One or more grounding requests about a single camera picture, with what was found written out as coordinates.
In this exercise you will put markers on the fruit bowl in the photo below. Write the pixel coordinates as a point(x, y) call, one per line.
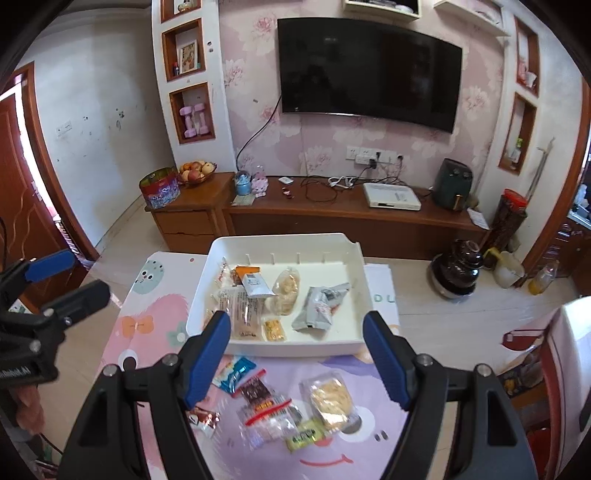
point(196, 173)

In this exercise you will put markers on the wooden tv cabinet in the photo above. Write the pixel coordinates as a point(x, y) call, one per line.
point(323, 221)

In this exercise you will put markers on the white mop pole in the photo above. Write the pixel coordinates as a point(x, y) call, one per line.
point(540, 166)

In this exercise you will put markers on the clear nut bar packet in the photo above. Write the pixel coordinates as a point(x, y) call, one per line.
point(237, 278)

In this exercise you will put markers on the wooden side cabinet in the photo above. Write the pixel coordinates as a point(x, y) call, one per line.
point(189, 221)

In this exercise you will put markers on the white cup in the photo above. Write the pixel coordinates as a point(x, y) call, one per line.
point(531, 79)

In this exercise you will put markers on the green bottle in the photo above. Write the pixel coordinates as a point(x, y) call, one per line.
point(517, 150)

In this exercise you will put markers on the pink toy figure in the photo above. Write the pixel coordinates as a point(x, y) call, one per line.
point(260, 184)

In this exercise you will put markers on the clear packet with red stripe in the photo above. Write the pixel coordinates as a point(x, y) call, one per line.
point(272, 427)

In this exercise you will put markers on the tall container with red lid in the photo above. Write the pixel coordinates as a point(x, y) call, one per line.
point(508, 221)

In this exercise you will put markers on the white red biscuit packet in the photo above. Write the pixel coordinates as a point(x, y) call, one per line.
point(224, 276)

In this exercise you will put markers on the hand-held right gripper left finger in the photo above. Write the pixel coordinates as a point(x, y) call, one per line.
point(205, 364)

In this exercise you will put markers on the photo frame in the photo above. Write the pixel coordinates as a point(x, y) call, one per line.
point(188, 57)

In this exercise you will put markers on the green label snack packet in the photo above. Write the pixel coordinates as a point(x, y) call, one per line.
point(304, 436)

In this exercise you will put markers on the white paper sheet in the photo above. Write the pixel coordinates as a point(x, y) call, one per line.
point(478, 218)

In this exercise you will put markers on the yellow oil bottle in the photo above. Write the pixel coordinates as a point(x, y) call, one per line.
point(542, 279)

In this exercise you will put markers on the dark red date packet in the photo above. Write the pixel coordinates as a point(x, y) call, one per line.
point(256, 393)

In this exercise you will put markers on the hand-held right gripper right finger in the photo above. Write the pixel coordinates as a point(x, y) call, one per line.
point(388, 364)

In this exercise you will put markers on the cartoon printed tablecloth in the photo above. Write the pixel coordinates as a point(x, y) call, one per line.
point(152, 314)

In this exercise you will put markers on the orange white bar packet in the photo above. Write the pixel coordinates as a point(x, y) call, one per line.
point(256, 284)

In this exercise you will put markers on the cream plastic bucket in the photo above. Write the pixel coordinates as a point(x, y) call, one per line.
point(508, 272)

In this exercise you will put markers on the white red cloth cover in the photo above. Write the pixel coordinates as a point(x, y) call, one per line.
point(570, 360)

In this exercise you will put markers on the white wall sockets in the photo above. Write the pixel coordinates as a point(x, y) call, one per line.
point(362, 154)

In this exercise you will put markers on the yellow crisp snack packet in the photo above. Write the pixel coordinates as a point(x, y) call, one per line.
point(286, 290)

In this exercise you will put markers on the white set-top box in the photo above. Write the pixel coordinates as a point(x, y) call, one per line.
point(392, 196)

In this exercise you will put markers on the white plastic storage bin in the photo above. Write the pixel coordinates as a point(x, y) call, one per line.
point(341, 295)

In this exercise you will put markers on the blue snow globe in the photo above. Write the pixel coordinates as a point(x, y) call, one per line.
point(243, 184)

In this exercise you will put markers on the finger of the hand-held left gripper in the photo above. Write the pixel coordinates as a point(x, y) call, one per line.
point(83, 297)
point(51, 267)

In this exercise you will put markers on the dark green air fryer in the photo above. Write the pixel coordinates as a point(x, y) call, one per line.
point(452, 184)

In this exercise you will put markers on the brown wooden door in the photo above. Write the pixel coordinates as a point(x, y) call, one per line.
point(27, 194)

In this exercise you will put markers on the blue white candy packet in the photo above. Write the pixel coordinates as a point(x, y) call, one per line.
point(236, 371)

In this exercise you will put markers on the red round tin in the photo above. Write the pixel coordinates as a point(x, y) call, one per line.
point(159, 189)

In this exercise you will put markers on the small orange snack packet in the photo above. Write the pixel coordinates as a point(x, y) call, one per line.
point(274, 330)

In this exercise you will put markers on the grey foil snack packet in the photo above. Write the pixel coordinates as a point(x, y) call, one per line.
point(318, 309)

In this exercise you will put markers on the large clear bread packet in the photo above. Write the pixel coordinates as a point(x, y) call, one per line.
point(240, 316)

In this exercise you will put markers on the black wall television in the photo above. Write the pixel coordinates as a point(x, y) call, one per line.
point(369, 69)

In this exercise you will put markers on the person's left hand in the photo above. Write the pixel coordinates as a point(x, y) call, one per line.
point(30, 406)

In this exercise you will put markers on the brown ceramic jar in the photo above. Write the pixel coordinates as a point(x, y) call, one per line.
point(455, 272)

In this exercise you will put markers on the pink dumbbell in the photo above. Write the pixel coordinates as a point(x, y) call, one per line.
point(202, 119)
point(188, 122)

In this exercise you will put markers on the clear rice cracker packet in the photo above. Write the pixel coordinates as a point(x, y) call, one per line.
point(330, 399)

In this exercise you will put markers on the brown chocolate snack packet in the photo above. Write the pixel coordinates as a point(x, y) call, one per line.
point(203, 420)

